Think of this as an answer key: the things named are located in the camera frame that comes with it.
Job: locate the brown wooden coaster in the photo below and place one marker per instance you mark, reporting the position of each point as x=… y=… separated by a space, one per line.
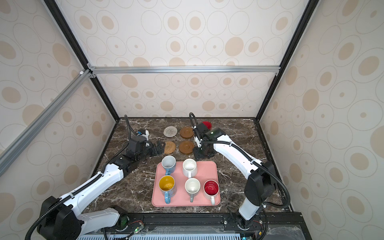
x=187 y=132
x=186 y=147

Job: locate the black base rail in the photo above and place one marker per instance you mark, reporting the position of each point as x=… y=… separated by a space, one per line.
x=180 y=222

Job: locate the blue floral mug white inside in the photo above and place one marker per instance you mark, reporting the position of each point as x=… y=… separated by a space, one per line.
x=169 y=164

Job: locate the black frame post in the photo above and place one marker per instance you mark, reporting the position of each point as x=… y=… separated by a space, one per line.
x=53 y=8
x=304 y=20

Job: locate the pink rectangular tray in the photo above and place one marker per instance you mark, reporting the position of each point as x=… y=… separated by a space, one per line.
x=207 y=170

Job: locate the multicolour woven round coaster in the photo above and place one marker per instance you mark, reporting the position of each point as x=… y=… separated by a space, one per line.
x=170 y=131

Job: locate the right black frame post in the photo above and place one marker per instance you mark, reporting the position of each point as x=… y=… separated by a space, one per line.
x=304 y=20

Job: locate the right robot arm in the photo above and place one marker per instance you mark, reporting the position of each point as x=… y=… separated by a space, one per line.
x=261 y=177

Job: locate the horizontal aluminium frame bar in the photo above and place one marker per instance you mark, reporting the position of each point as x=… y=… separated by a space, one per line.
x=185 y=69

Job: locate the blue mug yellow inside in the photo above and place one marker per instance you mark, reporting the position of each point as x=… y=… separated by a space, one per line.
x=167 y=185

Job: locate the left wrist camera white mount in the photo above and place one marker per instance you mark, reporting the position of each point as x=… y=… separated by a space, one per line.
x=137 y=143

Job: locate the left black frame post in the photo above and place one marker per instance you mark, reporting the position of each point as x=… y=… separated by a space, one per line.
x=53 y=8

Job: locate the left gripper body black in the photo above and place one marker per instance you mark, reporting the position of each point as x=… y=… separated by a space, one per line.
x=149 y=151

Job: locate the woven rattan round coaster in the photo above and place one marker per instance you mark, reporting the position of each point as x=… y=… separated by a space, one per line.
x=170 y=147

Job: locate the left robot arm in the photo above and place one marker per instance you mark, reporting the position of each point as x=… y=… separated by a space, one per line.
x=119 y=167

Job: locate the white mug front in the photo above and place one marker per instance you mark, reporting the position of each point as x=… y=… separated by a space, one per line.
x=192 y=186

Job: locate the white mug red inside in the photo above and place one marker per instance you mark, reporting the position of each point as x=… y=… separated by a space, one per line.
x=211 y=190

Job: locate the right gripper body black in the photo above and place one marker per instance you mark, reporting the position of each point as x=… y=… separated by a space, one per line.
x=199 y=153

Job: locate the dark red mug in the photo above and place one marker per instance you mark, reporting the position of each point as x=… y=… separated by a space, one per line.
x=208 y=124

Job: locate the left diagonal aluminium bar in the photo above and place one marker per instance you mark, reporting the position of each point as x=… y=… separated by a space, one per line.
x=26 y=137

